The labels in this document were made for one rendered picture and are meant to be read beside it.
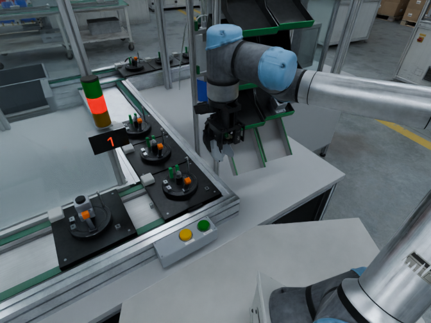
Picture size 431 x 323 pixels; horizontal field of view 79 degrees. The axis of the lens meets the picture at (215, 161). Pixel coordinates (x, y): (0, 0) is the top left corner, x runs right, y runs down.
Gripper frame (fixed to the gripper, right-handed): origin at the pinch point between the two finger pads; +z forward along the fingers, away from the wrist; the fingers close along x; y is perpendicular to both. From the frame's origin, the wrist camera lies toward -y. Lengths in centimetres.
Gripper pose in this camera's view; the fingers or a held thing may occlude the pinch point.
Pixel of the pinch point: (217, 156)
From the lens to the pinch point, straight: 77.0
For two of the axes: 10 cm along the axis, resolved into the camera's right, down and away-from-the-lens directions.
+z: 0.0, 7.7, 6.4
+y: 5.4, 5.4, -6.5
